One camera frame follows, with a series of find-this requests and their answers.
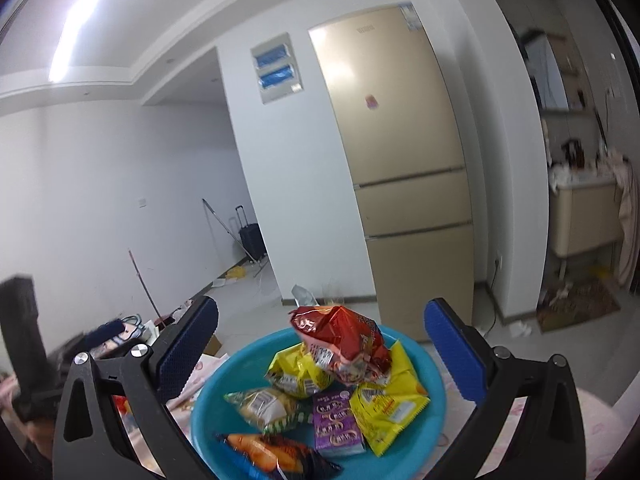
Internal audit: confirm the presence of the purple carton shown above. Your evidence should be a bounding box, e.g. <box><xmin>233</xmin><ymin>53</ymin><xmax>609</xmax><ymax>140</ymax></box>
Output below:
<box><xmin>312</xmin><ymin>386</ymin><xmax>367</xmax><ymax>457</ymax></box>

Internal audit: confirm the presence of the beige hanging towel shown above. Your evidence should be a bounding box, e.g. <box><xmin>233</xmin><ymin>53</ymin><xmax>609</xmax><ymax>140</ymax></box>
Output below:
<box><xmin>607</xmin><ymin>152</ymin><xmax>638</xmax><ymax>286</ymax></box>

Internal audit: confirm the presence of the wall electrical panel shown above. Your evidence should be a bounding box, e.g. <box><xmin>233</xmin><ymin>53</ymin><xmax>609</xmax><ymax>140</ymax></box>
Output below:
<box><xmin>250</xmin><ymin>32</ymin><xmax>305</xmax><ymax>105</ymax></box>

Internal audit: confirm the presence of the bathroom mirror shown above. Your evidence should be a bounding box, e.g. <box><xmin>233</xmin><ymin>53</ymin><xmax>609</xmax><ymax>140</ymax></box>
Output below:
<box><xmin>525</xmin><ymin>32</ymin><xmax>571</xmax><ymax>111</ymax></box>

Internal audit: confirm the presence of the yellow snack packet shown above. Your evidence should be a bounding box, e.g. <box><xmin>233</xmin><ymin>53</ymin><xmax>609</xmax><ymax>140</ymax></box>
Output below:
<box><xmin>349</xmin><ymin>340</ymin><xmax>432</xmax><ymax>457</ymax></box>

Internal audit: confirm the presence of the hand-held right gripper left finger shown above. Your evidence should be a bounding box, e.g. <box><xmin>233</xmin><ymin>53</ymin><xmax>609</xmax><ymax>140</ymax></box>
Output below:
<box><xmin>52</xmin><ymin>295</ymin><xmax>221</xmax><ymax>480</ymax></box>

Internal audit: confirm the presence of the blue chip packet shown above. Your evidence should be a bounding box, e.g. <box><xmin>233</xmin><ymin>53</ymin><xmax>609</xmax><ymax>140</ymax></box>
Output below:
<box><xmin>216</xmin><ymin>432</ymin><xmax>343</xmax><ymax>480</ymax></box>

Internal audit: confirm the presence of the beige vanity cabinet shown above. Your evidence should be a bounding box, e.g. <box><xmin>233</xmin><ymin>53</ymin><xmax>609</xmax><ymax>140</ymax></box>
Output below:
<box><xmin>549</xmin><ymin>177</ymin><xmax>626</xmax><ymax>261</ymax></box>

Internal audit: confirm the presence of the green striped bread packet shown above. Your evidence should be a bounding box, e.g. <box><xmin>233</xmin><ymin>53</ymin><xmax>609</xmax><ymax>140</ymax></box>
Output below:
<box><xmin>223</xmin><ymin>387</ymin><xmax>312</xmax><ymax>435</ymax></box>

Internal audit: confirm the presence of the red snack packet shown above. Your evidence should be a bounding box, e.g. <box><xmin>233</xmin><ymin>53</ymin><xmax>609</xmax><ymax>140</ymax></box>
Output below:
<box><xmin>289</xmin><ymin>305</ymin><xmax>392</xmax><ymax>386</ymax></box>

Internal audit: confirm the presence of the small yellow chip packet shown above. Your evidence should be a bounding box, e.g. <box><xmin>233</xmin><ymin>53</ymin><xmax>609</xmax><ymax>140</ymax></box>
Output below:
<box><xmin>265</xmin><ymin>344</ymin><xmax>338</xmax><ymax>401</ymax></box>

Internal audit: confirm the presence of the mop pole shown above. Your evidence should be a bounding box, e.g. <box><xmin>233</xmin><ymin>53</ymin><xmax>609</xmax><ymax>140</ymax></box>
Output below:
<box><xmin>201</xmin><ymin>198</ymin><xmax>268</xmax><ymax>278</ymax></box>

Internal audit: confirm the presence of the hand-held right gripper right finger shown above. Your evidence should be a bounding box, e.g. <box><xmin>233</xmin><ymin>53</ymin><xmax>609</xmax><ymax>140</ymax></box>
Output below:
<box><xmin>424</xmin><ymin>298</ymin><xmax>587</xmax><ymax>480</ymax></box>

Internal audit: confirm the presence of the brown floor mat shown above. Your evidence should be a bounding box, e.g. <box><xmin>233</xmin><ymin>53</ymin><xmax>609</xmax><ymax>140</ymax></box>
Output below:
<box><xmin>536</xmin><ymin>279</ymin><xmax>622</xmax><ymax>333</ymax></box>

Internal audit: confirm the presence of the blue plastic basin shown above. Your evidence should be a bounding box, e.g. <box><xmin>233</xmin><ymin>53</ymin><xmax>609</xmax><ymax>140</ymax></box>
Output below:
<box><xmin>190</xmin><ymin>327</ymin><xmax>447</xmax><ymax>480</ymax></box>

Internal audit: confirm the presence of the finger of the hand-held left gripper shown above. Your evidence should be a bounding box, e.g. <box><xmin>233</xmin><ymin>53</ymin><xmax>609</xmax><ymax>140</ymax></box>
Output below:
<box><xmin>55</xmin><ymin>319</ymin><xmax>126</xmax><ymax>361</ymax></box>

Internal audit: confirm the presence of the dark pump bottle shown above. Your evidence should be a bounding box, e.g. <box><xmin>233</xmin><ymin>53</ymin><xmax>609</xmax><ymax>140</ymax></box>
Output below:
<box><xmin>562</xmin><ymin>139</ymin><xmax>586</xmax><ymax>168</ymax></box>

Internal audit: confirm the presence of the gold refrigerator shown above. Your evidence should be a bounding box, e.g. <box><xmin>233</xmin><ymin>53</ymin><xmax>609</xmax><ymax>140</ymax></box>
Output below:
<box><xmin>307</xmin><ymin>4</ymin><xmax>476</xmax><ymax>346</ymax></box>

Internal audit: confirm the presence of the black suitcase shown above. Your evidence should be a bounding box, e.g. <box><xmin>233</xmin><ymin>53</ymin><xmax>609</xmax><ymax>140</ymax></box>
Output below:
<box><xmin>234</xmin><ymin>205</ymin><xmax>266</xmax><ymax>261</ymax></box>

